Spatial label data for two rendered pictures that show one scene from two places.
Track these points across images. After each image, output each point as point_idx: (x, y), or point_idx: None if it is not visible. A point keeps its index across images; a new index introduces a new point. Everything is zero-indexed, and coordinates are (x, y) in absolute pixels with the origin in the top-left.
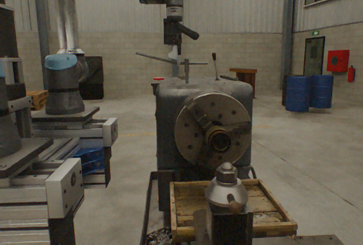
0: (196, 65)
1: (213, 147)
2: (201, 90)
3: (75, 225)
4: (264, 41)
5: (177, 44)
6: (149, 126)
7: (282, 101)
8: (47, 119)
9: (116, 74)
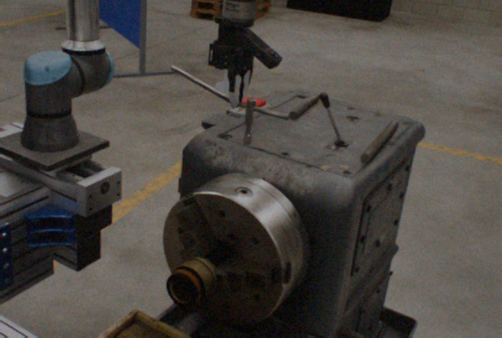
0: None
1: (168, 292)
2: (253, 169)
3: (155, 281)
4: None
5: (228, 73)
6: (431, 123)
7: None
8: (10, 152)
9: None
